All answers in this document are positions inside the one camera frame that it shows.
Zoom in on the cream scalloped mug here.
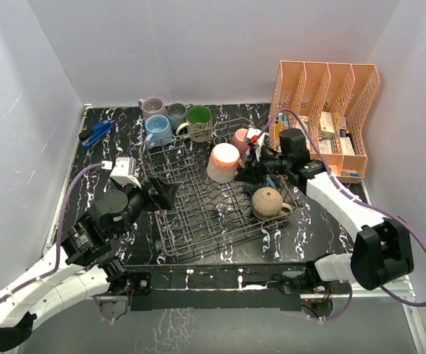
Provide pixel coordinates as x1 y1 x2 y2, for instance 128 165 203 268
211 135 228 148

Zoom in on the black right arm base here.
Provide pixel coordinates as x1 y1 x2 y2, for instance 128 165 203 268
272 260 351 302

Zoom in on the lilac mug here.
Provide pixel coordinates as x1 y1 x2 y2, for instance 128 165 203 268
138 97 167 122

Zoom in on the tan brown mug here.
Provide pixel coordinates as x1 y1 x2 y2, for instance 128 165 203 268
252 187 294 221

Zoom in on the dark grey-green mug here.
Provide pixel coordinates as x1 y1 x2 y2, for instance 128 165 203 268
167 103 192 130

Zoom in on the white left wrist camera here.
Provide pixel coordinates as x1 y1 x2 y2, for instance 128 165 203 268
101 157 141 188

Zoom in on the teal floral mug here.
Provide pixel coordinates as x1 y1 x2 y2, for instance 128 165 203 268
243 176 277 195

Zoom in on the grey wire dish rack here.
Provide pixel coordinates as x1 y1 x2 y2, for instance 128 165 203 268
139 137 303 262

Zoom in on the orange plastic file organizer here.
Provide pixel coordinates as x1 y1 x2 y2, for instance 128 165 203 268
269 60 379 184

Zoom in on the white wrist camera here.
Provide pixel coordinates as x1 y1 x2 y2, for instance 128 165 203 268
244 128 268 162
101 157 141 188

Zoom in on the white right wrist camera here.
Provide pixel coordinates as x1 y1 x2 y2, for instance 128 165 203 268
244 128 268 162

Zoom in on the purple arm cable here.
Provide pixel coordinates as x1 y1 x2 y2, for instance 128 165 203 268
260 108 426 320
0 162 132 347

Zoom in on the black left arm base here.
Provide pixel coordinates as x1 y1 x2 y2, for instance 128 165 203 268
99 257 152 298

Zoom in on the aluminium frame rail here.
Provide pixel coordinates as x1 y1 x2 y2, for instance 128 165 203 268
1 266 426 354

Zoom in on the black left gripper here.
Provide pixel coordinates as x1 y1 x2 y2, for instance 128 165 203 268
113 174 178 240

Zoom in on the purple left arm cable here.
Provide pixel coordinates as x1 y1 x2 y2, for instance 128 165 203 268
0 162 132 347

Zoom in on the light blue mug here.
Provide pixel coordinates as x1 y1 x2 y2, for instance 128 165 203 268
145 115 173 149

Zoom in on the peach pink speckled mug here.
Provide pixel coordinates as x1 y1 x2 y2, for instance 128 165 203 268
207 143 240 183

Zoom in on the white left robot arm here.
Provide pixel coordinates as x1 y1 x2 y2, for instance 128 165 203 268
0 176 179 352

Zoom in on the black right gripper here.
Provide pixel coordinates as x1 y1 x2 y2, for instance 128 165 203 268
234 145 291 185

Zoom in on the blue stapler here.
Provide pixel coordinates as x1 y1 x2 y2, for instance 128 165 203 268
78 120 114 149

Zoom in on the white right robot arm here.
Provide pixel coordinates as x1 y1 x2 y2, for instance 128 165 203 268
236 128 414 293

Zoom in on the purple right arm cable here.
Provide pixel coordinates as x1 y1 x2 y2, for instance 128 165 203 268
260 108 426 320

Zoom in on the white mug green inside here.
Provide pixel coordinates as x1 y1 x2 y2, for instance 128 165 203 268
176 105 213 143

